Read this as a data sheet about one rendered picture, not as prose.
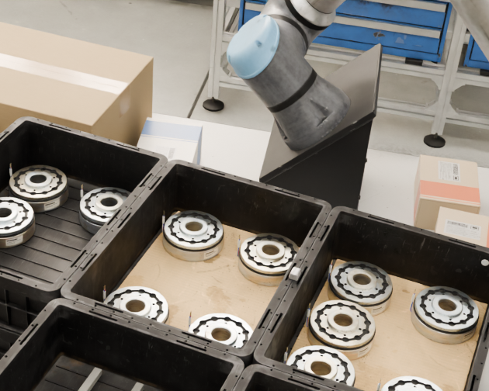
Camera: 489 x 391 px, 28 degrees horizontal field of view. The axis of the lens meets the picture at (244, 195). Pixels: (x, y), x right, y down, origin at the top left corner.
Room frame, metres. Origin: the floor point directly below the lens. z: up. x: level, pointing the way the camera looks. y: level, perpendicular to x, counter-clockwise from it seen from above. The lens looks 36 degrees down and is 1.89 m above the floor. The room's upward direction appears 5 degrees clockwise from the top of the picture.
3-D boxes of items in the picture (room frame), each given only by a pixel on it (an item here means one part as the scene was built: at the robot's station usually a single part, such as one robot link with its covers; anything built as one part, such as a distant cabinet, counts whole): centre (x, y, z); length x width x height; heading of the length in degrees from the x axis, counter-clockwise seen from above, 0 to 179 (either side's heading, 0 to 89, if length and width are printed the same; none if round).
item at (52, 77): (1.73, 0.45, 0.80); 0.40 x 0.30 x 0.20; 75
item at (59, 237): (1.27, 0.34, 0.87); 0.40 x 0.30 x 0.11; 162
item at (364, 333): (1.11, -0.17, 0.86); 0.10 x 0.10 x 0.01
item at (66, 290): (1.18, 0.05, 0.92); 0.40 x 0.30 x 0.02; 162
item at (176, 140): (1.66, 0.17, 0.75); 0.20 x 0.12 x 0.09; 177
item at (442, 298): (1.16, -0.34, 0.86); 0.05 x 0.05 x 0.01
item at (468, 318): (1.16, -0.34, 0.86); 0.10 x 0.10 x 0.01
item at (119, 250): (1.18, 0.05, 0.87); 0.40 x 0.30 x 0.11; 162
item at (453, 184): (1.65, -0.41, 0.74); 0.16 x 0.12 x 0.07; 175
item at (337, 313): (1.11, -0.17, 0.86); 0.05 x 0.05 x 0.01
